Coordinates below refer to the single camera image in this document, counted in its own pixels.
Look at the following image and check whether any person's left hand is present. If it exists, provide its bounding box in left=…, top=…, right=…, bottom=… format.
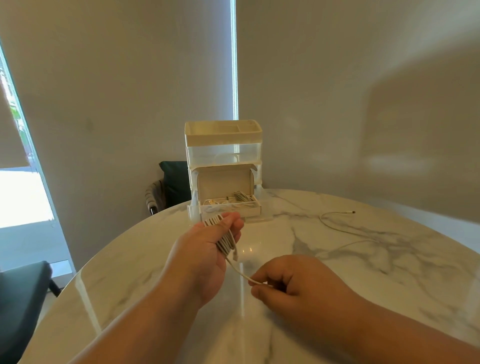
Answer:
left=162, top=212, right=245, bottom=309

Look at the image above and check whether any dark green cushion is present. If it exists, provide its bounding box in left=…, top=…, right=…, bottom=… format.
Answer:
left=159, top=161, right=192, bottom=209

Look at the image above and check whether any clear plastic drawer organizer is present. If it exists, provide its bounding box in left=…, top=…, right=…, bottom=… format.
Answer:
left=184, top=120, right=269, bottom=224

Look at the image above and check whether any white charging cable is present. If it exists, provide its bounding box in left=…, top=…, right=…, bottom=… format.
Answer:
left=203, top=211, right=356, bottom=289

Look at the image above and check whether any open white cardboard box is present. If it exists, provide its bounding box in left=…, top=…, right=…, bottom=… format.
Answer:
left=196, top=164, right=262, bottom=220

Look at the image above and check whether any narrow window strip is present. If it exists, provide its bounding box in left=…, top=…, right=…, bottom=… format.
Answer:
left=230, top=0, right=239, bottom=121

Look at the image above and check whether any large glass window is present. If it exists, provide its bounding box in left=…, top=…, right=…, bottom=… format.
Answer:
left=0, top=40, right=77, bottom=275

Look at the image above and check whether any dark padded chair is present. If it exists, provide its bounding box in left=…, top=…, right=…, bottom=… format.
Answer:
left=0, top=261, right=63, bottom=364

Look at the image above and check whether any person's left forearm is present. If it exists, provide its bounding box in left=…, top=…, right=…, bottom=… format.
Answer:
left=73, top=275, right=201, bottom=364

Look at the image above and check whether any person's right hand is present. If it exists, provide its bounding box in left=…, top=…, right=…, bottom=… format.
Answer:
left=248, top=255, right=361, bottom=331

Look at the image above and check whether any person's right forearm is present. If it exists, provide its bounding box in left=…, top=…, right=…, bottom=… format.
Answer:
left=319, top=292, right=480, bottom=364

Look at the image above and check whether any grey chair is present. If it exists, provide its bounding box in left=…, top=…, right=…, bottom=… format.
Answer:
left=145, top=179, right=166, bottom=216

